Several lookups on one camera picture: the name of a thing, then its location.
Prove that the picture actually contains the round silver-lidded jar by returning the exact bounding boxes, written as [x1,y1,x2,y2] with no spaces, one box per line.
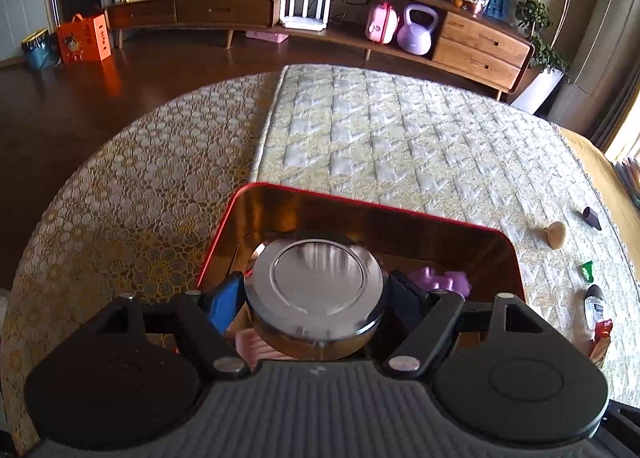
[244,236,386,360]

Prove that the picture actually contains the cream white tube bottle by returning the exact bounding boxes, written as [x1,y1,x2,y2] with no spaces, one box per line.
[584,284,608,336]

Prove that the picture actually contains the blue purple spiky ball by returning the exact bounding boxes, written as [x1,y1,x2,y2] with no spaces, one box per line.
[408,267,472,298]

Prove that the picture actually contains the pink rectangular block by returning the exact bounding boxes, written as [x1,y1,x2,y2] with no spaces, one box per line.
[234,328,272,369]

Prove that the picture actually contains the red metal tin box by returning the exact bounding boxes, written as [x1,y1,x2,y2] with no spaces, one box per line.
[198,182,524,318]

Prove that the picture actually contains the lace patterned tablecloth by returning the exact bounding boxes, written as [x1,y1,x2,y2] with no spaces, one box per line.
[1,72,281,452]

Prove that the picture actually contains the beige wooden spinning top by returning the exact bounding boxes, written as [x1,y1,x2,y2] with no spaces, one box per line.
[544,221,566,250]

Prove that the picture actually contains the green small toy piece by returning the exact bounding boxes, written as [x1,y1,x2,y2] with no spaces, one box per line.
[580,261,594,284]

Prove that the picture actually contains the quilted pale table mat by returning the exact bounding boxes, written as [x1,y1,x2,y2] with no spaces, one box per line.
[250,65,639,405]

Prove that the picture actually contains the purple wedge block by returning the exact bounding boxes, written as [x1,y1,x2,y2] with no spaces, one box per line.
[582,207,602,231]

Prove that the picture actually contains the yellow woven table runner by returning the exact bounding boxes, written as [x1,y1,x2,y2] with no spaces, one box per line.
[556,127,640,279]

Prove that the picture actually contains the stack of papers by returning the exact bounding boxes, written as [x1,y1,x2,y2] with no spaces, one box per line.
[614,157,640,209]

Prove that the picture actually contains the purple kettlebell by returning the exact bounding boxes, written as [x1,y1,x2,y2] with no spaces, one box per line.
[397,4,439,56]

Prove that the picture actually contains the pink toy case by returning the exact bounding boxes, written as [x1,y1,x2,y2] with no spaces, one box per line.
[366,1,399,44]

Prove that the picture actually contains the wooden TV cabinet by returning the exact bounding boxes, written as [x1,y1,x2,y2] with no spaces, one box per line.
[104,0,535,94]

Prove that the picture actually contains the orange gift bag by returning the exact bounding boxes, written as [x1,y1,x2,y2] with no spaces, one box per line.
[56,13,111,64]

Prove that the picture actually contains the white wifi router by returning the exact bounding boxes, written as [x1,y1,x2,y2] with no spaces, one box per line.
[279,0,332,33]

